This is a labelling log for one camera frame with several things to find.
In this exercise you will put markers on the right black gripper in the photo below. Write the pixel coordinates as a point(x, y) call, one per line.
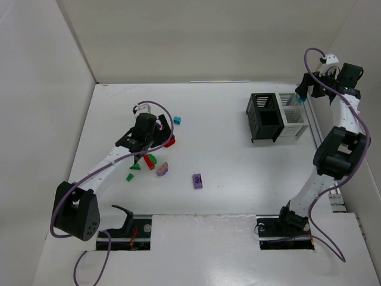
point(307, 82)

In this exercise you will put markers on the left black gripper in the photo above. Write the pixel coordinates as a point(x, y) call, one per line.
point(164, 131)

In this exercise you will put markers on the small teal lego cube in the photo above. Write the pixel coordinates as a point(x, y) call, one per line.
point(177, 120)

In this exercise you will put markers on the teal curved lego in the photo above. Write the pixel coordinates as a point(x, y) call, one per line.
point(301, 100)

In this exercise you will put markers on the purple arched lego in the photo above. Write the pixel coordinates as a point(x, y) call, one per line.
point(163, 169)

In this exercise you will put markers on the purple sloped lego brick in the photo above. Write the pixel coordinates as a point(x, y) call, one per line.
point(197, 181)

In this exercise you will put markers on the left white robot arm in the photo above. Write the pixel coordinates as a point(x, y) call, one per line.
point(75, 211)

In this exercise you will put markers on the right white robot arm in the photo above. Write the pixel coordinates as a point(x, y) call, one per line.
point(342, 149)

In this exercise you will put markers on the red rounded lego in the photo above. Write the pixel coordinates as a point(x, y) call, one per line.
point(171, 142)

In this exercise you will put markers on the red and green lego block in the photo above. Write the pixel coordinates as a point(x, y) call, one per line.
point(150, 160)

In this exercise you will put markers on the green wedge lego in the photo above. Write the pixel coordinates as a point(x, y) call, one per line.
point(136, 166)

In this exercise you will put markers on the small green lego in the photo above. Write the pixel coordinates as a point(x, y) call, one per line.
point(129, 177)

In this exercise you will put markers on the white two-cell container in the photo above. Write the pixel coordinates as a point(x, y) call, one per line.
point(293, 115)

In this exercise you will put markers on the black two-cell container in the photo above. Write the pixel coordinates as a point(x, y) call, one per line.
point(265, 120)

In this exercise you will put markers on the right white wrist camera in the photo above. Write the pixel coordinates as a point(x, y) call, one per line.
point(326, 62)

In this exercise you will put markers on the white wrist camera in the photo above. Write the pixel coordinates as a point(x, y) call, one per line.
point(141, 108)
point(326, 62)

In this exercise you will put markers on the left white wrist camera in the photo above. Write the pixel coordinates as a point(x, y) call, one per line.
point(141, 108)

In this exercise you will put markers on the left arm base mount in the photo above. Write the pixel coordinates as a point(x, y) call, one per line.
point(122, 230)

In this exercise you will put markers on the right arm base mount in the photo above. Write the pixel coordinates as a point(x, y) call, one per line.
point(285, 231)

